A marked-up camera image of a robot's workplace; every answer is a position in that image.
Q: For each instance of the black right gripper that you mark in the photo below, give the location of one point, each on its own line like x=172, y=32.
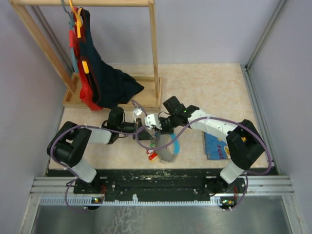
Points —
x=164, y=130

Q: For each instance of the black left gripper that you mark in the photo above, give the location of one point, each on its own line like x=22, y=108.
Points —
x=143, y=135

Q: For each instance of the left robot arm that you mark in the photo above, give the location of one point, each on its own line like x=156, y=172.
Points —
x=68, y=145

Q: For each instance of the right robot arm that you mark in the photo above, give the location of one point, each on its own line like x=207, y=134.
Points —
x=243, y=140

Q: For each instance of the wooden clothes rack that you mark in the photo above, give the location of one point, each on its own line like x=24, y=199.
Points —
x=149, y=98

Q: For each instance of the blue yellow booklet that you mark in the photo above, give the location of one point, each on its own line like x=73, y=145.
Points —
x=215, y=148

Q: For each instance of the dark navy garment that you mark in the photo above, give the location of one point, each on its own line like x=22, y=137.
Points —
x=111, y=86

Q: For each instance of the red garment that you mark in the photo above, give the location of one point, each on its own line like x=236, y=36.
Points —
x=85, y=93

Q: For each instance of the yellow hanger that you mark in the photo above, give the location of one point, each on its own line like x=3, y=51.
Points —
x=78, y=24

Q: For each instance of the teal hanger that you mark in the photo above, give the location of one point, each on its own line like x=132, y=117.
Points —
x=71, y=38

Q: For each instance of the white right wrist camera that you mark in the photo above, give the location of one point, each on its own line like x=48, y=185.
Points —
x=152, y=121

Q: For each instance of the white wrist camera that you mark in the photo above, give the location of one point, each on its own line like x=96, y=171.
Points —
x=152, y=121
x=137, y=112

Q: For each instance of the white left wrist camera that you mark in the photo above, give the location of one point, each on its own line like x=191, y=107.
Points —
x=137, y=112

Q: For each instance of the aluminium corner rail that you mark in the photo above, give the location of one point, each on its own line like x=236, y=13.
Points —
x=266, y=33

